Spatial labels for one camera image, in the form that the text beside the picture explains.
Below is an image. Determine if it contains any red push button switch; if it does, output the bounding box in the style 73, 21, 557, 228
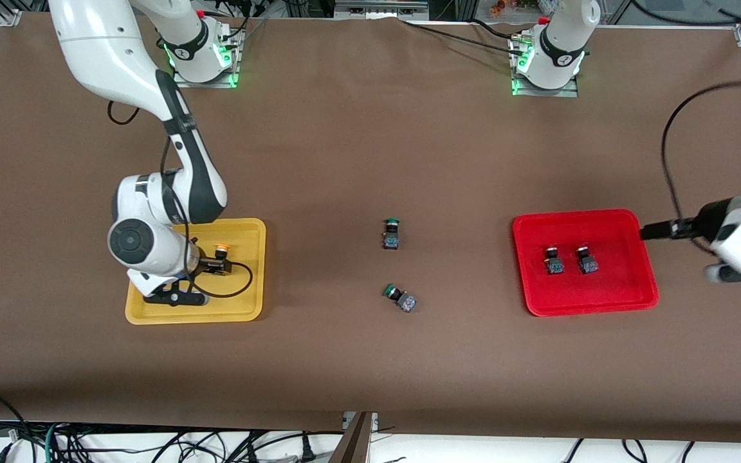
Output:
576, 244, 600, 275
543, 244, 565, 276

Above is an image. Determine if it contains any yellow plastic tray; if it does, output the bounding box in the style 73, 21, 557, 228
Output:
125, 218, 267, 325

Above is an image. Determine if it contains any red plastic tray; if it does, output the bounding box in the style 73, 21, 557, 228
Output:
512, 210, 660, 318

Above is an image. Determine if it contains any brown table mat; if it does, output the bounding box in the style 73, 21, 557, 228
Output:
0, 13, 741, 444

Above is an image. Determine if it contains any brown wooden beam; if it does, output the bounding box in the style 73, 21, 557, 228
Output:
329, 412, 373, 463

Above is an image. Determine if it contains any grey device box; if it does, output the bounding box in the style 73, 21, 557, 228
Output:
335, 0, 429, 19

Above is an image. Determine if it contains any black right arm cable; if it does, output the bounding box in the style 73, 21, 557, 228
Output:
108, 100, 254, 299

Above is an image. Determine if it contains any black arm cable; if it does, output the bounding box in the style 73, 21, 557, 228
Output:
661, 80, 741, 222
108, 100, 254, 299

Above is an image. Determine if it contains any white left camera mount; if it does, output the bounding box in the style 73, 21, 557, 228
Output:
708, 239, 741, 276

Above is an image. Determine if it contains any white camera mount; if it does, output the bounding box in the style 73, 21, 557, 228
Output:
708, 239, 741, 276
127, 269, 175, 298

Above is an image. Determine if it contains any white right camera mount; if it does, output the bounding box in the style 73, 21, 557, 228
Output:
127, 269, 175, 298

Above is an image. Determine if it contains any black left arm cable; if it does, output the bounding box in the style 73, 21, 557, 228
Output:
661, 80, 741, 222

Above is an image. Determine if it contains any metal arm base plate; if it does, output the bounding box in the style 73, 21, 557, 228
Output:
171, 68, 241, 89
511, 76, 579, 98

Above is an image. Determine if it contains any green cable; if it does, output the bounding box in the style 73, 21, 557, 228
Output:
42, 421, 62, 463

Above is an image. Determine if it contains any black cable on table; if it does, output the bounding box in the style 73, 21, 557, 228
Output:
399, 18, 526, 55

